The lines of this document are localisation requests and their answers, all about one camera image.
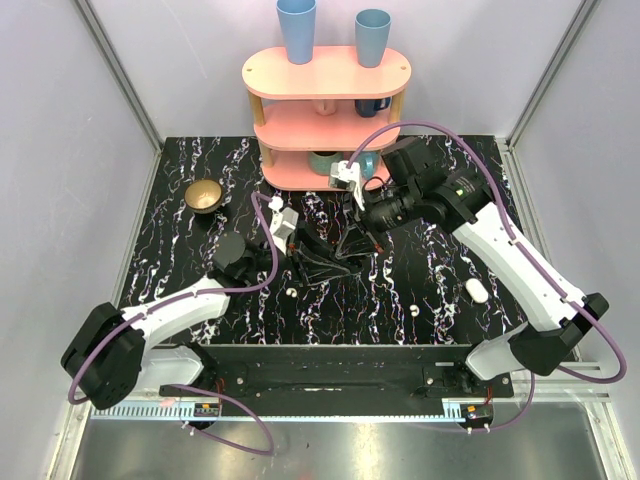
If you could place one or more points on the left light blue tumbler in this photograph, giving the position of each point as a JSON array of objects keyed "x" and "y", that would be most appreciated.
[{"x": 297, "y": 23}]

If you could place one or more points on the white oval case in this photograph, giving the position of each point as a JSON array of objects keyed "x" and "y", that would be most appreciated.
[{"x": 476, "y": 291}]

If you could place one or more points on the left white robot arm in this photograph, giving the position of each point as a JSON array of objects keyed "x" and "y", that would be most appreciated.
[{"x": 111, "y": 354}]

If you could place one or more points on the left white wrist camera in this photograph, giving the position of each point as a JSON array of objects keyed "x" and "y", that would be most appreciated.
[{"x": 283, "y": 225}]

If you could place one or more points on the pink three-tier wooden shelf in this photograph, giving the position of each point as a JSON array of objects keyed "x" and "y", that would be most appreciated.
[{"x": 285, "y": 123}]

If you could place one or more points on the pink mug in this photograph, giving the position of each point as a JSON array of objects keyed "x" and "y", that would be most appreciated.
[{"x": 324, "y": 107}]

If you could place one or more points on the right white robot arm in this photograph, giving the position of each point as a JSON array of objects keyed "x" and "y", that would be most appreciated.
[{"x": 462, "y": 204}]

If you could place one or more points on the right light blue tumbler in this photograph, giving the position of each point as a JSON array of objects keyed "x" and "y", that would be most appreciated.
[{"x": 372, "y": 27}]

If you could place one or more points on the green ceramic mug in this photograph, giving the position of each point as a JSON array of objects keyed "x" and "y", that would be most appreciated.
[{"x": 320, "y": 162}]

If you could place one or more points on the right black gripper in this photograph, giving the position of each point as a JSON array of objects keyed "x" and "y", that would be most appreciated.
[{"x": 356, "y": 241}]

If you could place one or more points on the light blue tumbler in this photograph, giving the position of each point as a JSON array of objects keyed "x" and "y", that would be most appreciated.
[
  {"x": 372, "y": 27},
  {"x": 297, "y": 23}
]

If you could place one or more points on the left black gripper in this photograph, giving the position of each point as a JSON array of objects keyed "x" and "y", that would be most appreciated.
[{"x": 298, "y": 248}]

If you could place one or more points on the black mounting base plate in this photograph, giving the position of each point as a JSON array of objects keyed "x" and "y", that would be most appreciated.
[{"x": 432, "y": 371}]

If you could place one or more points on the light blue ceramic mug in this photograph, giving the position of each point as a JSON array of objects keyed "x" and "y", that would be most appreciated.
[{"x": 368, "y": 162}]

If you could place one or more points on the dark blue mug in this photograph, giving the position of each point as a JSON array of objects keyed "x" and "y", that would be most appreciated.
[{"x": 368, "y": 108}]

